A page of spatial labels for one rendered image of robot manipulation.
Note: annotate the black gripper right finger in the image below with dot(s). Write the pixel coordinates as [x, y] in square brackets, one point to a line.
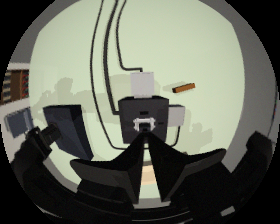
[171, 166]

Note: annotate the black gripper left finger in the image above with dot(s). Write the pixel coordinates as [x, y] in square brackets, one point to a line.
[123, 171]

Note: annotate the orange-brown rectangular bar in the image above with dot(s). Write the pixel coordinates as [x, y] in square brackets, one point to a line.
[183, 88]

